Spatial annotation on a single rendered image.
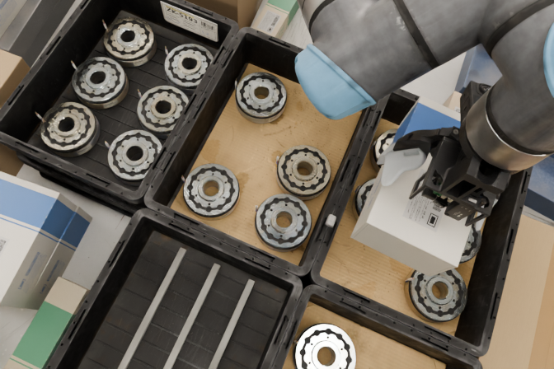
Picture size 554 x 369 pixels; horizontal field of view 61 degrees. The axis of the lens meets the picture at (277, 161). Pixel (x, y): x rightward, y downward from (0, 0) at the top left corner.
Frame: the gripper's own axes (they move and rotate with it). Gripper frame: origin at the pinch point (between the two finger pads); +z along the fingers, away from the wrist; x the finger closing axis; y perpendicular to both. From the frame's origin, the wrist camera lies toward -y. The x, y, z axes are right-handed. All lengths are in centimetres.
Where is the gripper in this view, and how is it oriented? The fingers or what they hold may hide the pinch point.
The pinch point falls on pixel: (429, 182)
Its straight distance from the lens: 65.8
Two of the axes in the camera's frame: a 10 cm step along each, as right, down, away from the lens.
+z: -0.6, 3.5, 9.4
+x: 8.9, 4.4, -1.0
